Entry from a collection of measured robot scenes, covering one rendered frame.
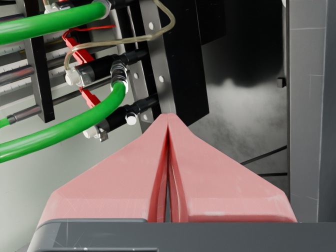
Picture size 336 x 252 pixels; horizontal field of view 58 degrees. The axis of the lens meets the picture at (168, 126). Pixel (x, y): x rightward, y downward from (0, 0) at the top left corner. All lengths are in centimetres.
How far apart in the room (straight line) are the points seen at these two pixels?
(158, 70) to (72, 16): 25
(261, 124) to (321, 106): 22
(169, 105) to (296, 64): 21
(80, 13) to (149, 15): 21
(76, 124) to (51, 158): 51
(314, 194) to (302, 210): 4
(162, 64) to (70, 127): 25
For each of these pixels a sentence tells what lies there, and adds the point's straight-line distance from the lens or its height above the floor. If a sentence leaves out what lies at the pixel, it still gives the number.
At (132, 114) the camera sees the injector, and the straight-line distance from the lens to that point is 45.
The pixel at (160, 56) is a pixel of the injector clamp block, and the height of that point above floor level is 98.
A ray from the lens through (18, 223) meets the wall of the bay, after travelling 79.
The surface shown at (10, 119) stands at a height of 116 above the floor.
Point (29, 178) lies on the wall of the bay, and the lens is 75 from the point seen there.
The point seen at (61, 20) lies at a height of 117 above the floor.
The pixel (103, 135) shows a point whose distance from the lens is 43.
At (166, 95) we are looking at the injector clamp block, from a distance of 48.
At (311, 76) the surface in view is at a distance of 37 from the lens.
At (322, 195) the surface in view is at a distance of 46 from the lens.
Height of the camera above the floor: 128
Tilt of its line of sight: 35 degrees down
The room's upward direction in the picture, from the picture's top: 120 degrees counter-clockwise
